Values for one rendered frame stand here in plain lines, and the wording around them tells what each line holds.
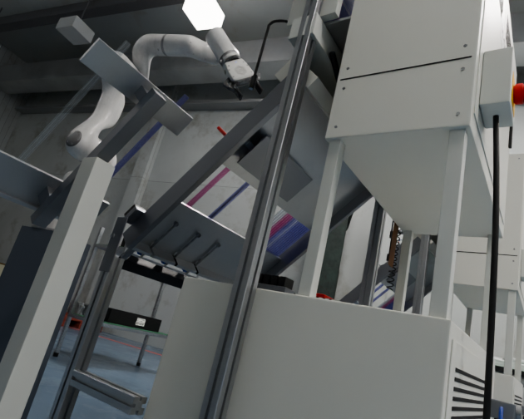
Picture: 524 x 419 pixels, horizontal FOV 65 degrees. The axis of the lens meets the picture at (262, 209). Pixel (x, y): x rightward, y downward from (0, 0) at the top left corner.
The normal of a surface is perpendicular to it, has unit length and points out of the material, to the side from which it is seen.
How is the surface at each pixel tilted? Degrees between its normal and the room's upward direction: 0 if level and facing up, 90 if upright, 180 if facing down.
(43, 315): 90
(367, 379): 90
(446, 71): 90
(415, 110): 90
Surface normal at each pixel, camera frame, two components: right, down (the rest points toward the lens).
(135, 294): -0.37, -0.37
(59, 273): 0.83, 0.04
